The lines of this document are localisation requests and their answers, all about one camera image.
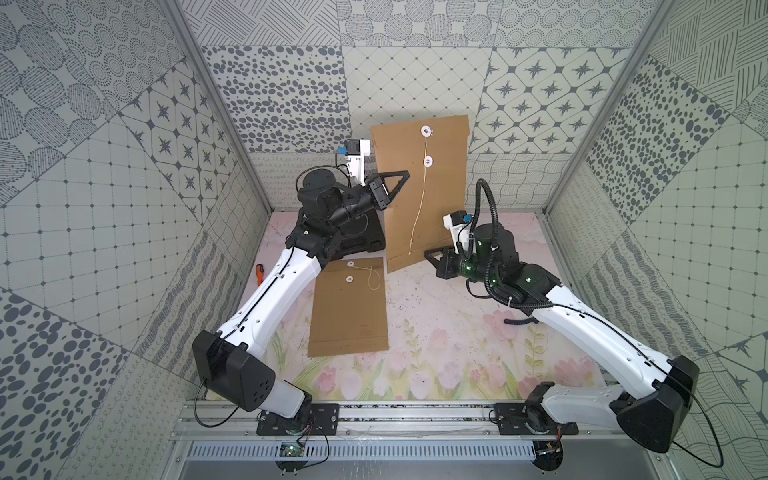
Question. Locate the black plastic tool case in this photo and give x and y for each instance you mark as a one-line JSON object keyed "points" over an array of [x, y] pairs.
{"points": [[364, 234]]}

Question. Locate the blue handled pliers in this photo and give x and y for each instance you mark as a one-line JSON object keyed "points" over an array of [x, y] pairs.
{"points": [[520, 322]]}

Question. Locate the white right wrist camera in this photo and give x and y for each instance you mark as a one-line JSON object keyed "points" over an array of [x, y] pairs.
{"points": [[458, 224]]}

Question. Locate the aluminium mounting rail frame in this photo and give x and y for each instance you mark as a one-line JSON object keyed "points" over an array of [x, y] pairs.
{"points": [[414, 420]]}

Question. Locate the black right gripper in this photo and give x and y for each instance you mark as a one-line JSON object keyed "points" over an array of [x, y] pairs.
{"points": [[445, 266]]}

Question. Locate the brown kraft file bag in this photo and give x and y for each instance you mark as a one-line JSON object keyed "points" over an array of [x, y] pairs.
{"points": [[349, 313], [434, 152]]}

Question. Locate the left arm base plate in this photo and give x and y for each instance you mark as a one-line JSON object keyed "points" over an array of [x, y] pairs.
{"points": [[314, 418]]}

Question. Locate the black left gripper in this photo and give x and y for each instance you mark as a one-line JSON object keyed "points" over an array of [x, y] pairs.
{"points": [[378, 193]]}

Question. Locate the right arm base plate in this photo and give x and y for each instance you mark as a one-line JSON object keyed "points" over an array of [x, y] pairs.
{"points": [[517, 419]]}

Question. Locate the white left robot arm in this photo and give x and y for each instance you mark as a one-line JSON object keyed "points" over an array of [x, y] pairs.
{"points": [[336, 219]]}

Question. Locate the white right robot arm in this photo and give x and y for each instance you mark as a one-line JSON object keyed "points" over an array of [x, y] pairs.
{"points": [[653, 393]]}

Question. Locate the orange handled screwdriver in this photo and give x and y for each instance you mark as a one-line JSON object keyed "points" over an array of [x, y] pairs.
{"points": [[259, 272]]}

